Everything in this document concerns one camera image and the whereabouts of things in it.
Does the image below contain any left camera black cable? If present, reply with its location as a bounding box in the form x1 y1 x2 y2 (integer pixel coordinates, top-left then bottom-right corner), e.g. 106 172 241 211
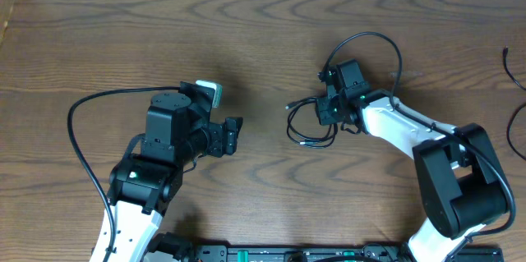
67 85 182 262

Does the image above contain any right camera black cable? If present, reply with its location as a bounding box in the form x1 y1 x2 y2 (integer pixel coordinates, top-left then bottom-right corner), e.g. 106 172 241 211
318 30 517 262

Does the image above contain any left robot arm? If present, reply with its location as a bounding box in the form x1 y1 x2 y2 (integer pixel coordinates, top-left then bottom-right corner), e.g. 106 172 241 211
90 89 243 261

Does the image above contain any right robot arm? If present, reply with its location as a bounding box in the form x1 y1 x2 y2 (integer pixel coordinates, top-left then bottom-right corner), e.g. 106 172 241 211
316 60 516 261

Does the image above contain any camera black cable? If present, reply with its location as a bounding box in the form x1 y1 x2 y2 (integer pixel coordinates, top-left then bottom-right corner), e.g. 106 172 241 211
67 85 182 262
318 30 517 262

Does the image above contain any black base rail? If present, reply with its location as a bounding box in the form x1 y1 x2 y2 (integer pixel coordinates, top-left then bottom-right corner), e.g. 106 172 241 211
143 232 505 262

